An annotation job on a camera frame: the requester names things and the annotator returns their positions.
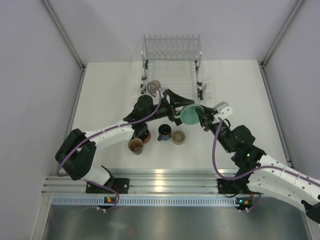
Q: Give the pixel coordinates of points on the teal green cup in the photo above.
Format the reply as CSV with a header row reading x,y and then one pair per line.
x,y
188,114

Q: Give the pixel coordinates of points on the aluminium frame post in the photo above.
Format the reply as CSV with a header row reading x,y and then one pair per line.
x,y
293,13
62,32

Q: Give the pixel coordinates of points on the black and red mug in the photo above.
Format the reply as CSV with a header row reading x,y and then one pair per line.
x,y
145,136

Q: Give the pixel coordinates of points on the aluminium rail base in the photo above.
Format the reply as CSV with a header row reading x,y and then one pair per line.
x,y
161,182

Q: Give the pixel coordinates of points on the beige speckled cup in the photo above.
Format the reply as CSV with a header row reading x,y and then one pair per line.
x,y
178,137

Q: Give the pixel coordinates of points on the brown mug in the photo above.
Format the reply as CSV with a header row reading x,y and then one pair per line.
x,y
136,145

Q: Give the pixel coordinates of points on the left aluminium frame post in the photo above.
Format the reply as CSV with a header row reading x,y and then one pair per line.
x,y
62,32

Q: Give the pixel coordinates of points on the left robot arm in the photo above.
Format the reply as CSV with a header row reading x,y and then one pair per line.
x,y
77,152

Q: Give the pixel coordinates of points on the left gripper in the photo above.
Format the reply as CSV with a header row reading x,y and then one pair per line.
x,y
175,100

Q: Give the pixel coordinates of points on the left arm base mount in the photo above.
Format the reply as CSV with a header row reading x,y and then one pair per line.
x,y
119,185

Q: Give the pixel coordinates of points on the metal wire dish rack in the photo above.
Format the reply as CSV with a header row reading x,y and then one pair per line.
x,y
175,61

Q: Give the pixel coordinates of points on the olive grey mug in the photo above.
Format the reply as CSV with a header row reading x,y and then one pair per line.
x,y
153,86

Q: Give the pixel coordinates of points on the dark blue mug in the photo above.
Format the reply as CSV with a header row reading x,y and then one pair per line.
x,y
164,132

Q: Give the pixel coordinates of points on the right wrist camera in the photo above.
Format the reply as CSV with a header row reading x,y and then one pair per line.
x,y
223,110

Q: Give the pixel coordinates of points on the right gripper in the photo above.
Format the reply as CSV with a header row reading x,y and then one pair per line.
x,y
207,121

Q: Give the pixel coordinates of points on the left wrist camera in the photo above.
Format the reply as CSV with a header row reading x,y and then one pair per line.
x,y
159,93

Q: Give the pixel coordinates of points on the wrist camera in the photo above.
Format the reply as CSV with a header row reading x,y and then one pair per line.
x,y
223,110
159,93

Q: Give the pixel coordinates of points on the slotted cable duct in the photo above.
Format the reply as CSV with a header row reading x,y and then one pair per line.
x,y
146,201

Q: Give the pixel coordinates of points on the right aluminium frame post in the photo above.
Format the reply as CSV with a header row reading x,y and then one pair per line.
x,y
293,13

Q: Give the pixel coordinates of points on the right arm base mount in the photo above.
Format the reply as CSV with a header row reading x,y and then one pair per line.
x,y
230,187

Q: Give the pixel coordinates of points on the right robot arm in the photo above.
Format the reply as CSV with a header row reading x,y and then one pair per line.
x,y
257,171

